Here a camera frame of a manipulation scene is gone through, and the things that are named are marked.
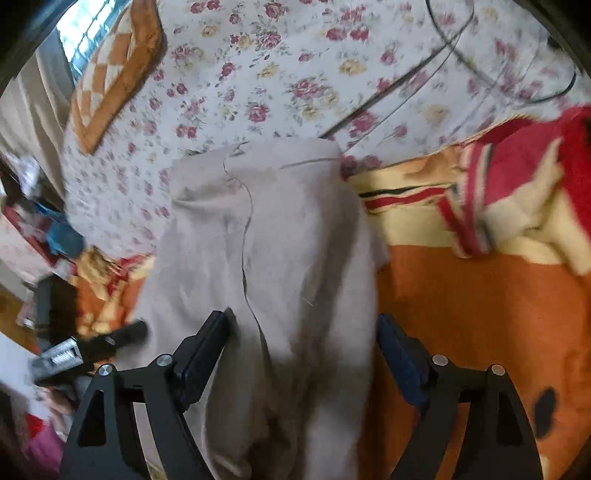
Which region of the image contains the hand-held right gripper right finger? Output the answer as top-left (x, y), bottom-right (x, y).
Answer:
top-left (375, 313), bottom-right (544, 480)

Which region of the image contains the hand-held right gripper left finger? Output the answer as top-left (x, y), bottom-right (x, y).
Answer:
top-left (59, 309), bottom-right (232, 480)

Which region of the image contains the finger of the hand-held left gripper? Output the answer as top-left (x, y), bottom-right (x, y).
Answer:
top-left (79, 320), bottom-right (149, 366)

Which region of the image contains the beige garment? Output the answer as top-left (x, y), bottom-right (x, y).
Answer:
top-left (133, 136), bottom-right (394, 480)

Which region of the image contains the orange red printed blanket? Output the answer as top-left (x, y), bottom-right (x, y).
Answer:
top-left (73, 143), bottom-right (591, 480)

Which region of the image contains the pink cloth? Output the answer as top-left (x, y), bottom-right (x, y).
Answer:
top-left (21, 413), bottom-right (68, 476)

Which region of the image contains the blue cloth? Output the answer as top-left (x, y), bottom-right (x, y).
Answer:
top-left (33, 203), bottom-right (88, 260)

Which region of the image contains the red and cream cloth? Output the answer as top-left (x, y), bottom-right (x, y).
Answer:
top-left (435, 104), bottom-right (591, 278)

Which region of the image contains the beige curtain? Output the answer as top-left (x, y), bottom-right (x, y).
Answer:
top-left (0, 46), bottom-right (75, 178)

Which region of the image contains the orange checkered pillow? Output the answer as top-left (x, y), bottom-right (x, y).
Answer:
top-left (69, 0), bottom-right (168, 156)

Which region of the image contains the floral bed sheet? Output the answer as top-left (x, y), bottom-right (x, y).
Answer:
top-left (61, 0), bottom-right (583, 256)

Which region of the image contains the window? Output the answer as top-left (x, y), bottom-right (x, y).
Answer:
top-left (57, 0), bottom-right (136, 80)

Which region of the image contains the black cable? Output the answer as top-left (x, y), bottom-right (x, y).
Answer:
top-left (424, 0), bottom-right (579, 106)
top-left (318, 0), bottom-right (477, 140)

